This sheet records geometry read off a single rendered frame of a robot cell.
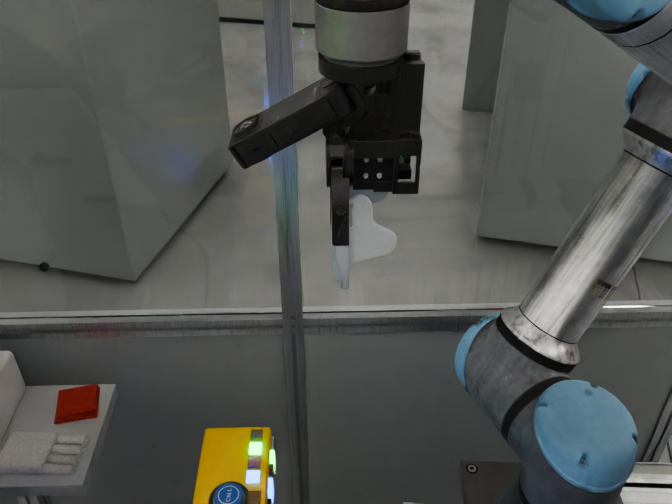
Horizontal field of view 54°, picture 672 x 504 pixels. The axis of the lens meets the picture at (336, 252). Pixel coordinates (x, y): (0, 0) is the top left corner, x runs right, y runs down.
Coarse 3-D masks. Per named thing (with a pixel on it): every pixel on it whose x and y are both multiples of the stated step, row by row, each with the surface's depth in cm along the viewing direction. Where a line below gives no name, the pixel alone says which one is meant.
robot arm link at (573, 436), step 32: (544, 384) 81; (576, 384) 79; (512, 416) 81; (544, 416) 75; (576, 416) 75; (608, 416) 76; (512, 448) 83; (544, 448) 75; (576, 448) 72; (608, 448) 72; (544, 480) 77; (576, 480) 73; (608, 480) 73
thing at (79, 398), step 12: (96, 384) 132; (60, 396) 129; (72, 396) 129; (84, 396) 129; (96, 396) 129; (60, 408) 126; (72, 408) 126; (84, 408) 126; (96, 408) 127; (60, 420) 125; (72, 420) 126
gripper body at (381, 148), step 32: (320, 64) 53; (416, 64) 53; (352, 96) 54; (384, 96) 55; (416, 96) 54; (352, 128) 56; (384, 128) 56; (416, 128) 56; (352, 160) 56; (384, 160) 57; (416, 160) 56; (416, 192) 58
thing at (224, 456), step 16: (208, 432) 98; (224, 432) 98; (240, 432) 98; (208, 448) 95; (224, 448) 95; (240, 448) 95; (208, 464) 93; (224, 464) 93; (240, 464) 93; (208, 480) 91; (224, 480) 91; (240, 480) 91; (208, 496) 89
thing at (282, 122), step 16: (320, 80) 56; (304, 96) 56; (320, 96) 54; (336, 96) 53; (272, 112) 57; (288, 112) 55; (304, 112) 54; (320, 112) 54; (336, 112) 54; (240, 128) 57; (256, 128) 56; (272, 128) 55; (288, 128) 55; (304, 128) 55; (320, 128) 55; (240, 144) 55; (256, 144) 55; (272, 144) 56; (288, 144) 56; (240, 160) 57; (256, 160) 56
